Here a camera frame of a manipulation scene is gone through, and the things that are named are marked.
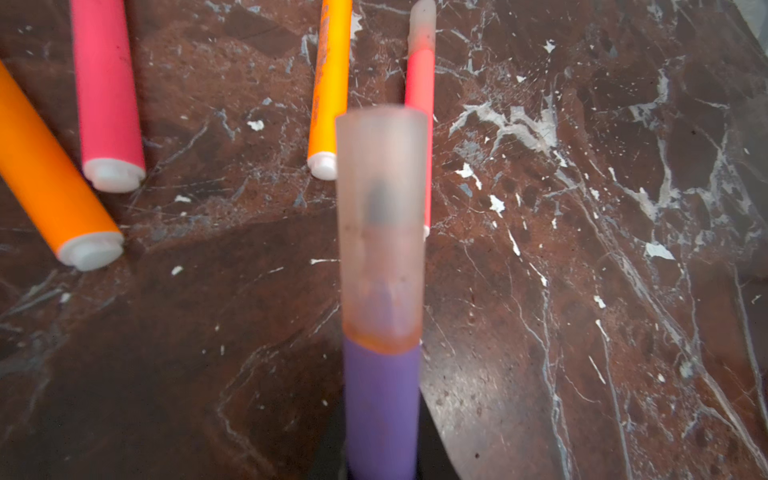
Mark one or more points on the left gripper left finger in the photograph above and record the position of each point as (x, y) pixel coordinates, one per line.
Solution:
(329, 461)

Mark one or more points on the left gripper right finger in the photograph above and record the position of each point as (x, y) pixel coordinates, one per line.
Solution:
(433, 461)

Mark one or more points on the purple highlighter pen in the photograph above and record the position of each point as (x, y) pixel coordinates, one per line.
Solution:
(381, 397)

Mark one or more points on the orange highlighter pair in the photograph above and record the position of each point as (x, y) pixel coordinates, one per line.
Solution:
(51, 190)

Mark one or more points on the pink highlighter pair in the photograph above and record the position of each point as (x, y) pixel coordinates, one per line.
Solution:
(111, 147)

